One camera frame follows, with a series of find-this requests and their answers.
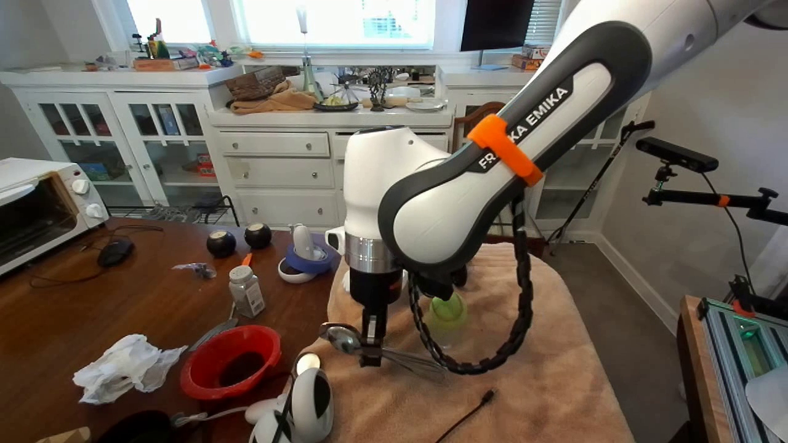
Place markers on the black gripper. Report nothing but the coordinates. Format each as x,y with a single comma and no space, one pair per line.
374,289

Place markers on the silver spoon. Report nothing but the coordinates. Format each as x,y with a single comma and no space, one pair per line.
340,335

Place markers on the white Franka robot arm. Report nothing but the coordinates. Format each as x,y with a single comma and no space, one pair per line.
508,164

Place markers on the clear glass cup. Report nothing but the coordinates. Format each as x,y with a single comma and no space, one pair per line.
449,326

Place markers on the yellow-green tennis ball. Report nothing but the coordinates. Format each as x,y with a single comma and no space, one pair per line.
449,308

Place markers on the clear jar white lid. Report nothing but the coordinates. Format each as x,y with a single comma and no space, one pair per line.
247,295

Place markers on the red plastic bowl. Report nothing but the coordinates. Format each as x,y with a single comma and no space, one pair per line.
229,360

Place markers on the tan terry towel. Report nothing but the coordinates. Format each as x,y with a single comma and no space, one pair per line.
525,378

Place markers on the white drawer dresser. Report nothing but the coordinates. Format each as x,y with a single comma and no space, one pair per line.
278,173

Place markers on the white crumpled cloth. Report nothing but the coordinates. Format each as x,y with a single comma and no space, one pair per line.
124,371

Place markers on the black computer mouse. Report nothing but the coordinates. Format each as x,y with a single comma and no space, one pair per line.
114,252

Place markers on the brown wooden table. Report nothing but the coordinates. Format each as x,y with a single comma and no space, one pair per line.
81,311

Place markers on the white glass-door cabinet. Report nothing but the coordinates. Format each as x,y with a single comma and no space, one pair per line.
106,138

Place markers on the black monitor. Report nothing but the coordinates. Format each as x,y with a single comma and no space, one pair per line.
496,23

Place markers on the white toaster oven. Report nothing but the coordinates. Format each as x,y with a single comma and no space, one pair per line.
40,214

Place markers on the black bar camera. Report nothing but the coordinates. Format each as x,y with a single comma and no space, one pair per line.
677,154

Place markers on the aluminium frame stand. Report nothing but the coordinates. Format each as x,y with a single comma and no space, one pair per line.
740,360

